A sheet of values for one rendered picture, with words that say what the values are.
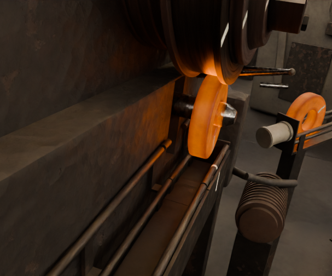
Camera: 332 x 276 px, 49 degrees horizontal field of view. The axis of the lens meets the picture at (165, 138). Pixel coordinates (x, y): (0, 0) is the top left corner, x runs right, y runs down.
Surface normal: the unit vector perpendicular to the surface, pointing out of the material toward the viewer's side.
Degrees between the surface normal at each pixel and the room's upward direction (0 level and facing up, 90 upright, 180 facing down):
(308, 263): 0
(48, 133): 0
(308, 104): 90
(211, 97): 46
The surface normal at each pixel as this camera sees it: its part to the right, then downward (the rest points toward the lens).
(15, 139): 0.12, -0.91
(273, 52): -0.56, 0.26
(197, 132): -0.34, 0.39
